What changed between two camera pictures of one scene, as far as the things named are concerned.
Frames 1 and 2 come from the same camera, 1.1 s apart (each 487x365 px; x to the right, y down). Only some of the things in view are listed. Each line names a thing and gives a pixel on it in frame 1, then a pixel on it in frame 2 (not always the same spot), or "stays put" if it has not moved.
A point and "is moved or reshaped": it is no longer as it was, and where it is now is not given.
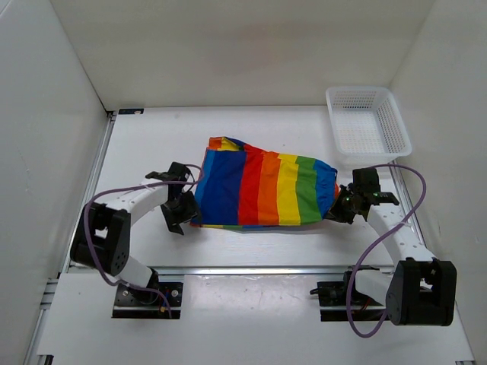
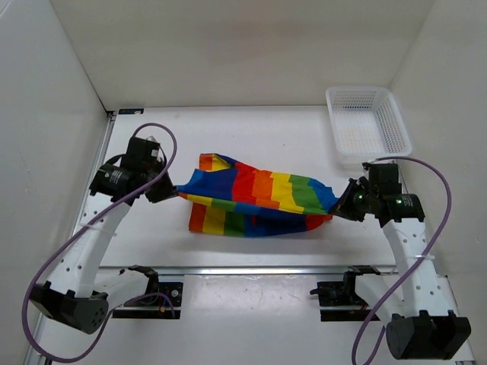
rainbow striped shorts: x=243 y=187 is moved or reshaped
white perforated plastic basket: x=367 y=124 stays put
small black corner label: x=138 y=111 stays put
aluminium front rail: x=270 y=271 stays put
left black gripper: x=173 y=220 to x=166 y=192
